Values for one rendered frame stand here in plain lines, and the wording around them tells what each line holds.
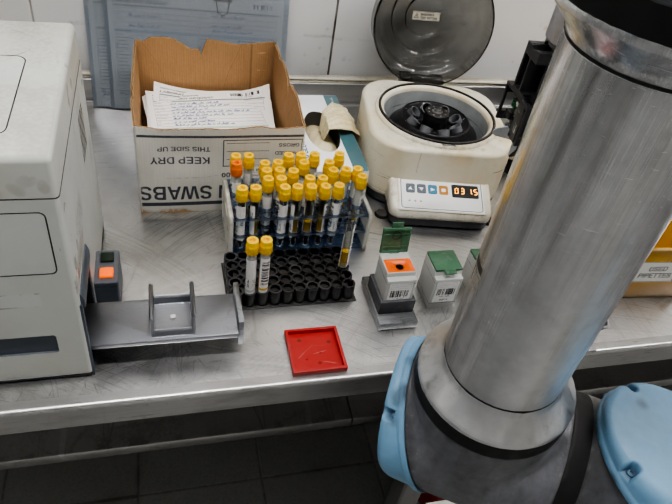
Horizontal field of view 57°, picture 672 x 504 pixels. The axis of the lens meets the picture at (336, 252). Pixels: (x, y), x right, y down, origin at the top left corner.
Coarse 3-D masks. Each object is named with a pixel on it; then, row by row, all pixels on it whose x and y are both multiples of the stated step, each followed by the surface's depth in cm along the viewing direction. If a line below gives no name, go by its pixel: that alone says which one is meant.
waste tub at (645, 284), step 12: (660, 240) 99; (660, 252) 88; (648, 264) 90; (660, 264) 90; (636, 276) 91; (648, 276) 92; (660, 276) 92; (636, 288) 93; (648, 288) 94; (660, 288) 94
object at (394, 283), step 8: (384, 256) 82; (392, 256) 82; (400, 256) 83; (408, 256) 83; (384, 264) 81; (392, 264) 81; (400, 264) 82; (408, 264) 82; (376, 272) 84; (384, 272) 81; (392, 272) 80; (400, 272) 80; (408, 272) 81; (376, 280) 84; (384, 280) 81; (392, 280) 80; (400, 280) 80; (408, 280) 80; (416, 280) 81; (384, 288) 81; (392, 288) 81; (400, 288) 81; (408, 288) 81; (384, 296) 81; (392, 296) 82; (400, 296) 82; (408, 296) 82
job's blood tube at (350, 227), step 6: (348, 222) 83; (354, 222) 83; (348, 228) 82; (354, 228) 82; (348, 234) 83; (348, 240) 84; (342, 246) 85; (348, 246) 84; (342, 252) 85; (348, 252) 85; (342, 258) 86; (348, 258) 86; (342, 264) 86
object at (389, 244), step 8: (392, 224) 81; (400, 224) 81; (384, 232) 81; (392, 232) 81; (400, 232) 81; (408, 232) 82; (384, 240) 82; (392, 240) 82; (400, 240) 82; (408, 240) 82; (384, 248) 82; (392, 248) 83; (400, 248) 83
